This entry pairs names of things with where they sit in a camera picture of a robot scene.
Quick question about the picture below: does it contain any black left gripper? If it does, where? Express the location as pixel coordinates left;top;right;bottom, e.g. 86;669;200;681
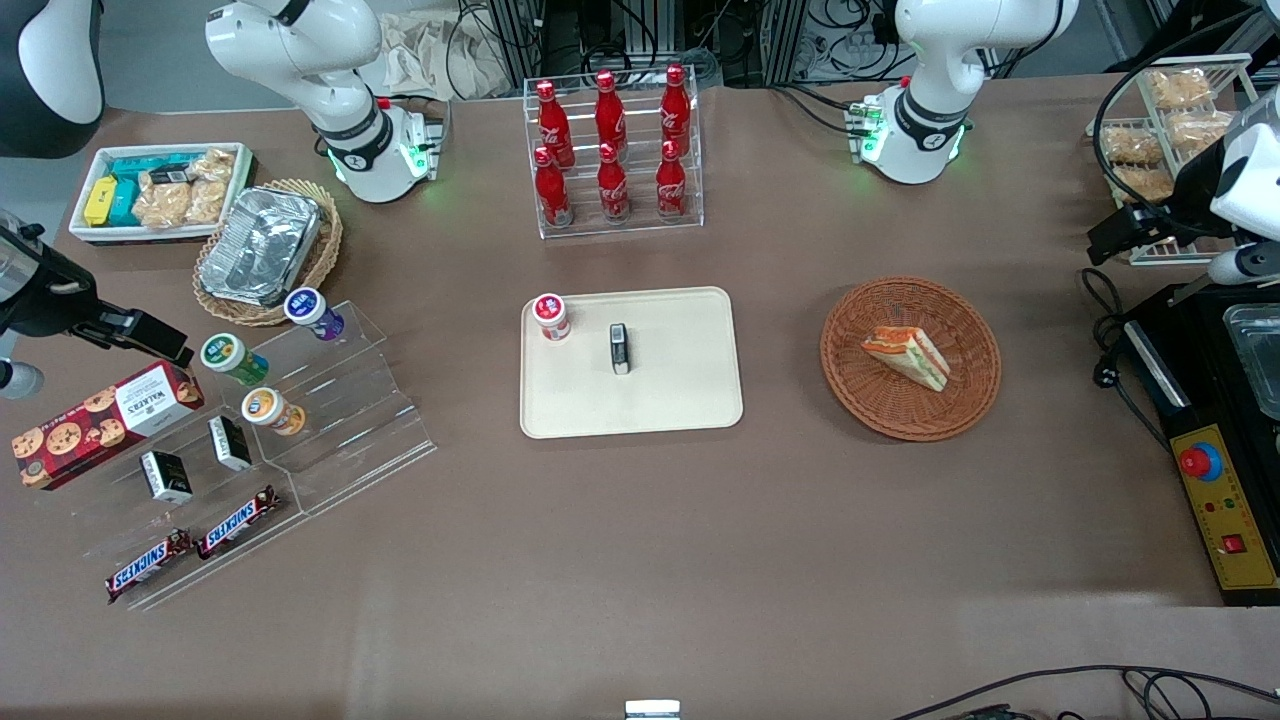
1088;140;1229;267

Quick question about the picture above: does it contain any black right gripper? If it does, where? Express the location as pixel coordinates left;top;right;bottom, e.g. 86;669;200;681
5;232;193;367

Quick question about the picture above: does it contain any triangular sandwich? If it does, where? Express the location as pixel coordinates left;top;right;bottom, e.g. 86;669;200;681
862;326;951;393

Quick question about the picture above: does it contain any light tan wicker basket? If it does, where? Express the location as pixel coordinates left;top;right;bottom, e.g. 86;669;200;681
193;179;344;328

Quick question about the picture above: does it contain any brown round wicker basket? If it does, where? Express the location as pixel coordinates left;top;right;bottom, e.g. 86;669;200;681
820;277;1002;442

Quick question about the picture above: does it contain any beige plastic tray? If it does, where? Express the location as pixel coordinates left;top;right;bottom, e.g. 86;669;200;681
519;287;745;440

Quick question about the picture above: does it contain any clear bag of pastry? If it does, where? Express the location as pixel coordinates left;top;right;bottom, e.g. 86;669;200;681
1102;125;1166;164
1112;165;1179;204
1165;110;1236;151
1145;68;1213;109

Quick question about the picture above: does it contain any green yogurt cup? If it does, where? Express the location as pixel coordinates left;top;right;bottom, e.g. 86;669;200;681
200;332;270;388

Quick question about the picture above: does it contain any red Walkers cookie box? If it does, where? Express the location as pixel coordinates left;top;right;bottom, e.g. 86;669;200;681
12;360;205;491

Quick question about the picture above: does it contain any small black white carton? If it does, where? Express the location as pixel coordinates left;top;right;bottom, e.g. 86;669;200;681
207;414;253;472
139;450;194;505

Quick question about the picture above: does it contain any yellow snack box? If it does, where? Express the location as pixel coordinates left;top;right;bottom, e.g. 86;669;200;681
83;176;119;228

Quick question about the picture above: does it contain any orange yogurt cup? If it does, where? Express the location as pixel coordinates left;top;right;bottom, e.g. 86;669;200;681
241;387;307;437

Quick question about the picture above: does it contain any aluminium foil container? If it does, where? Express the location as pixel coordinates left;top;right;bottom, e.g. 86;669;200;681
199;186;323;308

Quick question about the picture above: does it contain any purple yogurt cup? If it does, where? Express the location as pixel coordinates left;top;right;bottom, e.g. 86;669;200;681
284;287;346;342

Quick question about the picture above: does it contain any black sealing machine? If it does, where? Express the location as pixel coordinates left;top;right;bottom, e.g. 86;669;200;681
1120;283;1280;607

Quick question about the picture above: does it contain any white plastic bin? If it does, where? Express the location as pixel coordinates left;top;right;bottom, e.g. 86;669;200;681
68;142;257;246

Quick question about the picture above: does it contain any steel pan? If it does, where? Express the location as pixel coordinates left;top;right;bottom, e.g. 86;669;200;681
1222;303;1280;421

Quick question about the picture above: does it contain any Snickers chocolate bar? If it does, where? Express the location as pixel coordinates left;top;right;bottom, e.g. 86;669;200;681
196;485;281;561
105;529;193;604

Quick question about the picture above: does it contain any clear acrylic stepped stand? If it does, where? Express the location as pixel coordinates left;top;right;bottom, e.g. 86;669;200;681
60;300;438;613

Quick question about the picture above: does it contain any yellow control panel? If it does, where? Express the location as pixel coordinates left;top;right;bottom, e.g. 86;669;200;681
1170;425;1280;591

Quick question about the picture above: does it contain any beige crumpled cloth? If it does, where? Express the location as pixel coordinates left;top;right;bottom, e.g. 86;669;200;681
383;12;513;101

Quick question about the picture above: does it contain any red lid yogurt cup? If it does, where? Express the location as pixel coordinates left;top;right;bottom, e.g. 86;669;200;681
533;293;572;343

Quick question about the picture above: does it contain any metal equipment rack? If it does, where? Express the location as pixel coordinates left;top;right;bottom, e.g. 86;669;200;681
455;0;906;91

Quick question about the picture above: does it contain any red cola bottle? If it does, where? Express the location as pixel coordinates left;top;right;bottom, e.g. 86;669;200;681
656;140;689;218
536;80;576;169
660;64;692;156
533;147;573;228
595;70;629;161
597;142;631;222

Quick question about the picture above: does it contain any clear acrylic bottle rack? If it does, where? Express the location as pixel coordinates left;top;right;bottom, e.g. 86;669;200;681
523;65;705;240

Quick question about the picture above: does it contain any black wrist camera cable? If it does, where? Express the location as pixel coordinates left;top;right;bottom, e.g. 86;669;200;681
1092;70;1161;213

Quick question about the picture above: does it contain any white wire shelf rack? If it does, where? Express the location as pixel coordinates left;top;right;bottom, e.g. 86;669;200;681
1087;53;1263;266

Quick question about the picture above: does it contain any black arm base cable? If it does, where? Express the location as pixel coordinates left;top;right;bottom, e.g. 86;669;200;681
765;82;866;136

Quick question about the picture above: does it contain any long black floor cable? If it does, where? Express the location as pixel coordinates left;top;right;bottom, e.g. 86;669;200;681
890;665;1280;720

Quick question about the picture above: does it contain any looped black floor cable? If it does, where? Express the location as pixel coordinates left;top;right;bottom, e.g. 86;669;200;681
1120;670;1216;720

